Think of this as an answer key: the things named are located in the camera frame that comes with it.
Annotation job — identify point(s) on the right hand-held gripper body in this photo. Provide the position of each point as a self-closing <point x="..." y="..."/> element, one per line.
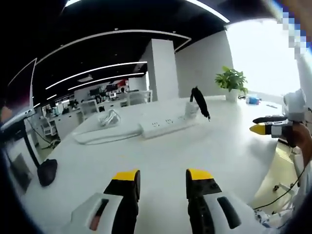
<point x="295" y="104"/>

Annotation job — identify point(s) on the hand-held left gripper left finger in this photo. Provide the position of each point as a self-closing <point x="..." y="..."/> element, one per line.
<point x="122" y="209"/>

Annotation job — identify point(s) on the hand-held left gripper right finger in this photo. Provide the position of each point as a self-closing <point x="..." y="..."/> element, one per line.
<point x="200" y="200"/>

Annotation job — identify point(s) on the white oval tray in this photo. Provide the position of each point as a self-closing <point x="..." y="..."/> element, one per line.
<point x="102" y="137"/>

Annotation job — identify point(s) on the white charger block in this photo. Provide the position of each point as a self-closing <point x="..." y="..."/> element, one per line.
<point x="191" y="109"/>

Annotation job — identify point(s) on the white power strip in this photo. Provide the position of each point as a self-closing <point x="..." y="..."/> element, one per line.
<point x="165" y="125"/>

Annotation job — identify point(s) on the person's left hand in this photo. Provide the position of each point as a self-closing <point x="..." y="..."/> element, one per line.
<point x="94" y="223"/>

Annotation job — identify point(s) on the person's right hand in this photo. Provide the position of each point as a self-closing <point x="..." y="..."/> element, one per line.
<point x="302" y="139"/>

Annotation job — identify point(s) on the blue tissue box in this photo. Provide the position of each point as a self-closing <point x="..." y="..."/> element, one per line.
<point x="253" y="100"/>

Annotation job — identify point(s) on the green potted plant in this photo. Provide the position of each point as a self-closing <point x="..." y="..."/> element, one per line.
<point x="231" y="80"/>

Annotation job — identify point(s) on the black monitor stand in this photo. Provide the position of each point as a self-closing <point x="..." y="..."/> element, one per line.
<point x="46" y="170"/>

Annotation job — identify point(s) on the white office chair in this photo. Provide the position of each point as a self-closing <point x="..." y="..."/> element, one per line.
<point x="89" y="109"/>

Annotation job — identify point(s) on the computer monitor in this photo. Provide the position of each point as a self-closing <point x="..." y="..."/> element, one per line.
<point x="23" y="97"/>

